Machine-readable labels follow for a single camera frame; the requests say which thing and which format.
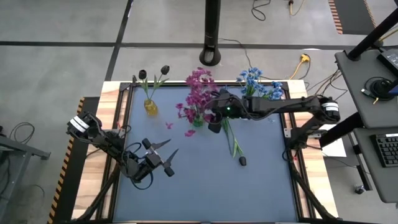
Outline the grey side desk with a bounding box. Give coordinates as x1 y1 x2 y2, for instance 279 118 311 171
334 46 398 205

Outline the black keyboard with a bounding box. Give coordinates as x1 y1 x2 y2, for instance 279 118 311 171
369 133 398 169

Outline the black aluminium table frame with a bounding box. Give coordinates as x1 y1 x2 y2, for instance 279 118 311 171
93 81 338 224

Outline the grey metal stand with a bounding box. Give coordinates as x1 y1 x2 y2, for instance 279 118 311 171
0 126 51 224

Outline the white paper sheet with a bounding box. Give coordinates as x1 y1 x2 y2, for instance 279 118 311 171
320 124 348 158

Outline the black round pillar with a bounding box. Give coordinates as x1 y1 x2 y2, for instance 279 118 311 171
198 0 222 67

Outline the black diagonal stand beam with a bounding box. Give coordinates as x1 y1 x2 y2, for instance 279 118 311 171
346 7 398 62

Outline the orange striped floor mat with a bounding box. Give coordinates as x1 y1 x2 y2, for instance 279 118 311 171
328 0 379 35

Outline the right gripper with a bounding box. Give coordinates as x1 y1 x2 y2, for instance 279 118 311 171
205 88 251 134

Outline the black laptop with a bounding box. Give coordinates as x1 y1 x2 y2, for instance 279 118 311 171
376 48 398 77

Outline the blue artificial flower bunch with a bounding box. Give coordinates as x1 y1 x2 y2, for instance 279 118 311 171
235 67 265 98
262 80 285 101

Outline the black artificial tulip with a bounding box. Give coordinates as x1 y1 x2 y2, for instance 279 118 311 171
221 119 248 167
149 65 171 102
137 69 152 102

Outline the yellow glass vase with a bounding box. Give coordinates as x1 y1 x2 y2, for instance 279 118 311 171
143 98 159 116

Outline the black panel with hazard stripes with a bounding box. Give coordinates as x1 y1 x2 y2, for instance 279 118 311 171
46 96 100 224

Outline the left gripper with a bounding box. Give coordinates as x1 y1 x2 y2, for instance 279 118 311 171
132 138 180 184

